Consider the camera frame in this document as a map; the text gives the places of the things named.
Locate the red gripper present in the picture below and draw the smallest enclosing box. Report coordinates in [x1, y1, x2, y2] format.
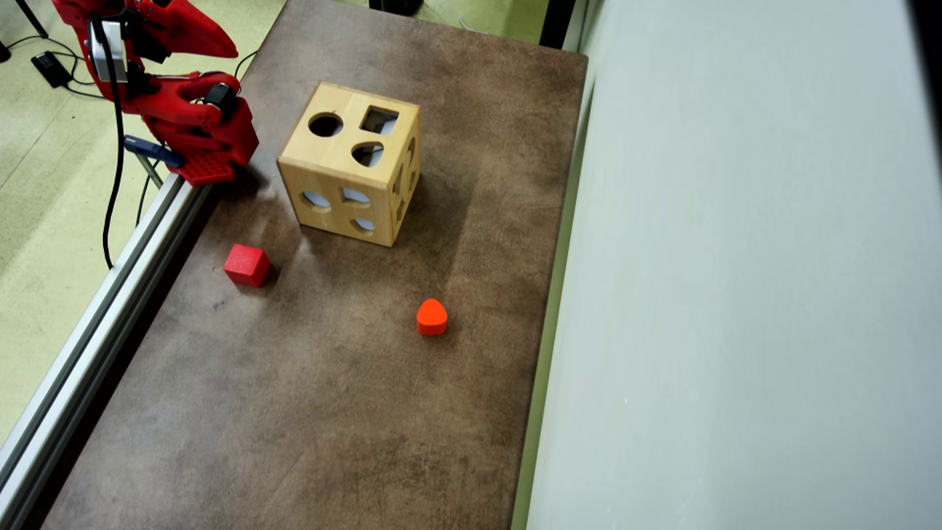
[121, 0, 241, 64]

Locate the red wooden cube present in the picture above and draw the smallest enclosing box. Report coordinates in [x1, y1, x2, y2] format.
[224, 244, 272, 288]

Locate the wooden shape sorter box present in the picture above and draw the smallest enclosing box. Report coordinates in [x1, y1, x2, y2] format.
[277, 81, 422, 247]

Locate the blue clamp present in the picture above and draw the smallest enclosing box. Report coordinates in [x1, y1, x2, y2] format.
[123, 135, 185, 189]

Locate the black power adapter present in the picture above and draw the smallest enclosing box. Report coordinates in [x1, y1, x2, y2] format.
[31, 50, 74, 89]

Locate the black stand leg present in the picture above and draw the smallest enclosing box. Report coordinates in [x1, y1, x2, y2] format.
[15, 0, 49, 39]

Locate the orange rounded wooden block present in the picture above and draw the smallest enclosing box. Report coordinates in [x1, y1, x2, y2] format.
[416, 298, 448, 337]

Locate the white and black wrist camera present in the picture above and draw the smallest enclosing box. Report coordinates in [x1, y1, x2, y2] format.
[87, 20, 130, 84]

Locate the black adapter cable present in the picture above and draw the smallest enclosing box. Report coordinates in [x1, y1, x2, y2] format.
[6, 33, 105, 101]

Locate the black camera cable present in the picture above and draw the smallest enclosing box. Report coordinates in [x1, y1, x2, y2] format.
[90, 15, 127, 270]

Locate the dark vertical post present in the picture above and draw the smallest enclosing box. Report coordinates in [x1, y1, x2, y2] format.
[539, 0, 577, 51]

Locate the aluminium profile rail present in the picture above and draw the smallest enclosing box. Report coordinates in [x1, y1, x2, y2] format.
[0, 173, 214, 530]

